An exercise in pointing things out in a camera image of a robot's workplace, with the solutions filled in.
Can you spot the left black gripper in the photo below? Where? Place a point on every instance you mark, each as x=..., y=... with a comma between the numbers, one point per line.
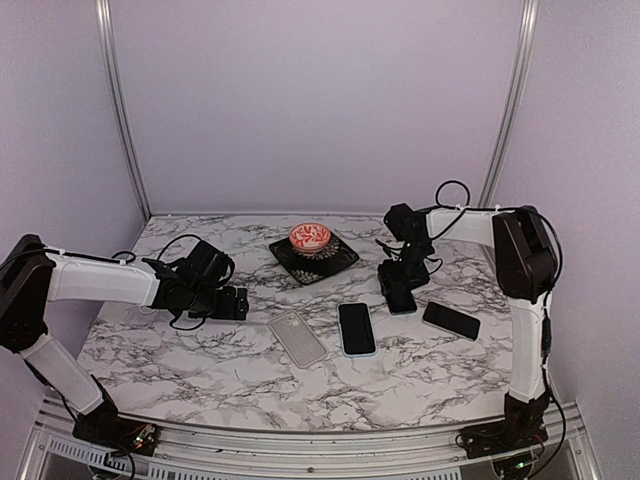
x=227, y=310

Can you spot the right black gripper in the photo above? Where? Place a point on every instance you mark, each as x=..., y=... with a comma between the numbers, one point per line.
x=388, y=276

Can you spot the black smartphone teal edge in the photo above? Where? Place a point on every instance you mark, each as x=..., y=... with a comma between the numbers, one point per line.
x=400, y=302

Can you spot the grey translucent phone case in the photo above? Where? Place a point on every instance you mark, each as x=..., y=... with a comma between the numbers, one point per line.
x=298, y=340

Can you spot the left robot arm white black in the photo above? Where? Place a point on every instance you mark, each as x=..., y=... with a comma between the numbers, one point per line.
x=39, y=282

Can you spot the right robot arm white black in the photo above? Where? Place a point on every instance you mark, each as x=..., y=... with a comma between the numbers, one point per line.
x=526, y=266

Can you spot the clear magsafe phone case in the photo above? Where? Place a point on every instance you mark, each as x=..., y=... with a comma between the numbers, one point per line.
x=138, y=317

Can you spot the black square floral plate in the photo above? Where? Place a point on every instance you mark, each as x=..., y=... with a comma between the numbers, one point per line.
x=307, y=269

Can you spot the red white patterned bowl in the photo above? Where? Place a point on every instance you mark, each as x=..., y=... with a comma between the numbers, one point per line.
x=309, y=237

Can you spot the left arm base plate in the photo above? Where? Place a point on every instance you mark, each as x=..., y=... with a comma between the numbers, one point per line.
x=126, y=435

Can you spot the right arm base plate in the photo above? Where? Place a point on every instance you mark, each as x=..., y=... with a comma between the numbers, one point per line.
x=493, y=438

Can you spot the front aluminium rail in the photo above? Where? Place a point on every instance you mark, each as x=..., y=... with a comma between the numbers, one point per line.
x=186, y=451

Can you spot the right aluminium frame post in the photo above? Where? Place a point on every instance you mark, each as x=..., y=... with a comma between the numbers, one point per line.
x=514, y=95

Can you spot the aluminium frame post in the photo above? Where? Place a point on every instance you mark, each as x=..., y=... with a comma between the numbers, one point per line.
x=514, y=95
x=110, y=60

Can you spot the left aluminium frame post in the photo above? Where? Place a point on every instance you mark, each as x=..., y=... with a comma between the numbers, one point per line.
x=110, y=60

